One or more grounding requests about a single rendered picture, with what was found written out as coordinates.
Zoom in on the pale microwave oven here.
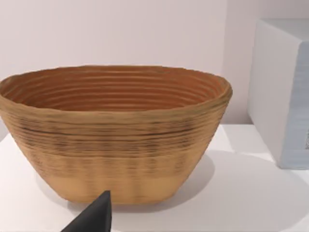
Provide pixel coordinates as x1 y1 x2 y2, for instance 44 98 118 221
247 18 309 171

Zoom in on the brown woven basket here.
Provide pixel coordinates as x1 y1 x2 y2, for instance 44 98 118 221
0 65 234 205

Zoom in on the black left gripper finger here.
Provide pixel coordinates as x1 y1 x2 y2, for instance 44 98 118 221
60 190 113 232

